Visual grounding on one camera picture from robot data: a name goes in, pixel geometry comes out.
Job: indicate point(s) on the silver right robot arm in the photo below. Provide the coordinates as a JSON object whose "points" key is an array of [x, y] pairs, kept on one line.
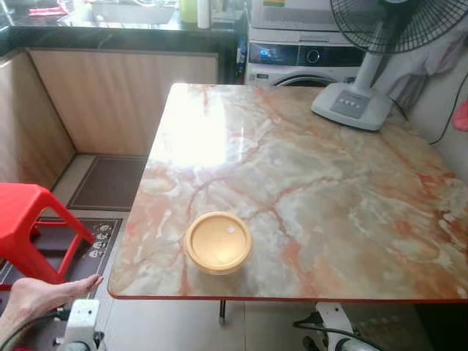
{"points": [[355, 346]]}

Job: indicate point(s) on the person's bare foot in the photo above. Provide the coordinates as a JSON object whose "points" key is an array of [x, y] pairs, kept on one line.
{"points": [[36, 296]]}

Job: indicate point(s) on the orange marble pattern table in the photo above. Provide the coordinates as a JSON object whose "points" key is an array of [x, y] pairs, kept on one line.
{"points": [[329, 205]]}

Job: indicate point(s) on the round yellow lidded container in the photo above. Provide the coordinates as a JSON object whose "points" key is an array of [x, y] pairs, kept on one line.
{"points": [[218, 241]]}

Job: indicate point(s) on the red plastic stool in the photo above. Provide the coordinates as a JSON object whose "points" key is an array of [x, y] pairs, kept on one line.
{"points": [[18, 212]]}

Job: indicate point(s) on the plain brown floor mat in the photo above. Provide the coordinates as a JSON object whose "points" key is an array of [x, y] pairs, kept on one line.
{"points": [[110, 183]]}

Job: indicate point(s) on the wood grain cabinet panel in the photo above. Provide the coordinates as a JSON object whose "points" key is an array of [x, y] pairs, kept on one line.
{"points": [[110, 102], [29, 124]]}

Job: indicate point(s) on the red hanging cloth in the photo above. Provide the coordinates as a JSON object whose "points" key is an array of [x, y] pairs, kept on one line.
{"points": [[461, 115]]}

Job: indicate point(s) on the white standing fan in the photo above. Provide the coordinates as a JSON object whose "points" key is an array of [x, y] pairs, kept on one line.
{"points": [[351, 102]]}

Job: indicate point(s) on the white front-load washing machine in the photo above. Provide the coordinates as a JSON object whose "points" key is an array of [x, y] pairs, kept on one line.
{"points": [[292, 55]]}

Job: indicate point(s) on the black kitchen counter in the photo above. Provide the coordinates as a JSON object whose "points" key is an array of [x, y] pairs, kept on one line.
{"points": [[110, 33]]}

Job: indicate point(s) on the grey hanging cloth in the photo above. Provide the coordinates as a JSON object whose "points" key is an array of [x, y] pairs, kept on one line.
{"points": [[431, 51]]}

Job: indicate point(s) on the white appliance with label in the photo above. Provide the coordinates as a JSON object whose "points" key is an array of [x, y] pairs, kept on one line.
{"points": [[292, 14]]}

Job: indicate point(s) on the grey sink tray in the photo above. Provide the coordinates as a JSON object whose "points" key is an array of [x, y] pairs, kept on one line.
{"points": [[131, 13]]}

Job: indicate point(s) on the flat red item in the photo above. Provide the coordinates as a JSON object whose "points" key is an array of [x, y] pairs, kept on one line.
{"points": [[47, 11]]}

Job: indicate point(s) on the green cup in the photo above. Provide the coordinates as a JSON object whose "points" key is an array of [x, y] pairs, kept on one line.
{"points": [[188, 11]]}

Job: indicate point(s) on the white bottle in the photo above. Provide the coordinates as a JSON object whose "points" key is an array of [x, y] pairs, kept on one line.
{"points": [[204, 14]]}

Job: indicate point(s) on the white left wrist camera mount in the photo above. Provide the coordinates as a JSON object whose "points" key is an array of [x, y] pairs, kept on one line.
{"points": [[82, 322]]}

